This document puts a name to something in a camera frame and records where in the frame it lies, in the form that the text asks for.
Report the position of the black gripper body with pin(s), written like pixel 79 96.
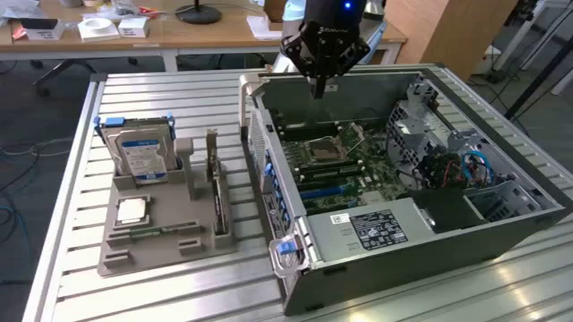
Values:
pixel 332 20

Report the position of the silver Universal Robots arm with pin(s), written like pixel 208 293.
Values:
pixel 292 13

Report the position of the white paper sheets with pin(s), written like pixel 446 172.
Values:
pixel 263 28

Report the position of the brown cardboard box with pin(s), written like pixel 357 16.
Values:
pixel 274 10

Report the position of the wooden desk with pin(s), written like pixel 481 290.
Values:
pixel 202 37

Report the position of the black lamp base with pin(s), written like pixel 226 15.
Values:
pixel 198 16

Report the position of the black RAM slot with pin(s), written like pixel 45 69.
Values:
pixel 308 129
pixel 311 135

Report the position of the wooden cabinet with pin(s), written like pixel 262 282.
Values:
pixel 461 40

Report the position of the metal socket cover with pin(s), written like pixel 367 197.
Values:
pixel 353 137

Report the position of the perforated metal drive cage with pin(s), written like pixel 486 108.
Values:
pixel 409 141

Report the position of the small white cabinet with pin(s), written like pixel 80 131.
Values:
pixel 485 60

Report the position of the CPU socket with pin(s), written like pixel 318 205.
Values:
pixel 323 150

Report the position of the green motherboard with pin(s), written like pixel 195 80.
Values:
pixel 375 161

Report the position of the blue card retention bar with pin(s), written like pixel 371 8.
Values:
pixel 268 167

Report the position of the RAM module with white label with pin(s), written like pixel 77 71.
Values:
pixel 331 173

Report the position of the plain white box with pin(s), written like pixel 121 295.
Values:
pixel 133 28

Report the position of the clear plastic bag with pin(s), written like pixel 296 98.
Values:
pixel 125 7

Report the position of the black expansion slot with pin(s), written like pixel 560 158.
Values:
pixel 319 185

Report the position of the black stand pole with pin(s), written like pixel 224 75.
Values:
pixel 537 80

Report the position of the blue expansion slot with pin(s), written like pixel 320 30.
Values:
pixel 324 193

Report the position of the white box with round hole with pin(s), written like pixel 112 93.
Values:
pixel 97 33

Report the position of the hard disk with blue carrier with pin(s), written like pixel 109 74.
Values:
pixel 143 157

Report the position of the graphics card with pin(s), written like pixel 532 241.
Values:
pixel 218 201

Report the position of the black chair base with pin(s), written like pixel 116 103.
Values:
pixel 63 68

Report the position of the grey parts rack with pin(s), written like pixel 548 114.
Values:
pixel 174 208

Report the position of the grey metal disk bay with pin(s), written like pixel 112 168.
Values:
pixel 505 198

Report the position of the white labelled box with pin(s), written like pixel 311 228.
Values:
pixel 43 34

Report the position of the grey power supply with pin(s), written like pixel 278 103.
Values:
pixel 331 241

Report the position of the small black box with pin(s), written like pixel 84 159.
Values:
pixel 40 23

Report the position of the blue latch tab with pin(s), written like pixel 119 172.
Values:
pixel 287 249

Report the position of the silver CPU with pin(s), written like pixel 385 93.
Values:
pixel 132 211

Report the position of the small red item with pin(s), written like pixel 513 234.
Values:
pixel 17 33

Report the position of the crumpled white paper pile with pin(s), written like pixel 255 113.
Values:
pixel 17 8

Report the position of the green RAM stick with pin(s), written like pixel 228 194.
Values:
pixel 147 232

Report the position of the dark grey PC case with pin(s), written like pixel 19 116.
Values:
pixel 402 268

